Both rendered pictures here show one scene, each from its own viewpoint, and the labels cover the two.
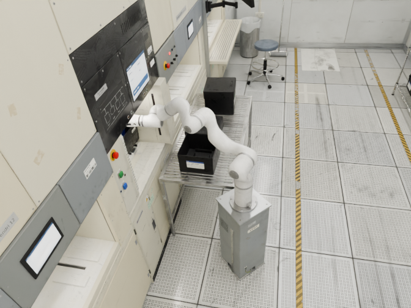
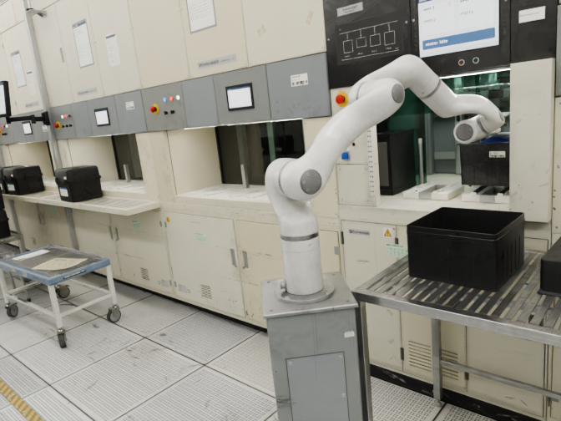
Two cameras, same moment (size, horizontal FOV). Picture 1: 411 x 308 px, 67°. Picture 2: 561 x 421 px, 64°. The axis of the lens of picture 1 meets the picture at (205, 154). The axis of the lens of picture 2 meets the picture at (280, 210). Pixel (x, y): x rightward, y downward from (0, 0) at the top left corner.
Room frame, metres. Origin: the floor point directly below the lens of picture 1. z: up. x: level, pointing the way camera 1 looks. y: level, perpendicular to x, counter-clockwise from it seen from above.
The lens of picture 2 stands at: (1.98, -1.45, 1.33)
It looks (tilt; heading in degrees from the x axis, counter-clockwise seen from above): 12 degrees down; 117
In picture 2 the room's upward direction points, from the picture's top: 6 degrees counter-clockwise
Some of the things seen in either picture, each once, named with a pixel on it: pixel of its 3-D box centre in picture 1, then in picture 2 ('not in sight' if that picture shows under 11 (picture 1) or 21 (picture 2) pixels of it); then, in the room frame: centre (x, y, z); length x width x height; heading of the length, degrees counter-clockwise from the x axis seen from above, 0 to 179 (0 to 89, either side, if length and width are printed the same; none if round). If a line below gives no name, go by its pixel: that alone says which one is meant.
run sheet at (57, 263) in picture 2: not in sight; (58, 262); (-0.76, 0.48, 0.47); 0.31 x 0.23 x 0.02; 6
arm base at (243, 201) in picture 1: (243, 192); (302, 263); (1.41, -0.23, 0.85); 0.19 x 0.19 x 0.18
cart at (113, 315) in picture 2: not in sight; (58, 287); (-0.93, 0.56, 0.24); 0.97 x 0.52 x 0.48; 167
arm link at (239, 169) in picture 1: (241, 173); (290, 196); (1.38, -0.21, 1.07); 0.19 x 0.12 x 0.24; 142
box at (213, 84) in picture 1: (220, 95); not in sight; (2.65, -0.20, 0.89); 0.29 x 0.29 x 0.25; 78
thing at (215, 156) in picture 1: (199, 153); (466, 244); (1.87, 0.04, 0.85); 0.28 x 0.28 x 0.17; 73
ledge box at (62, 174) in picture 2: not in sight; (78, 183); (-1.09, 1.03, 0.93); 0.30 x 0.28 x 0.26; 162
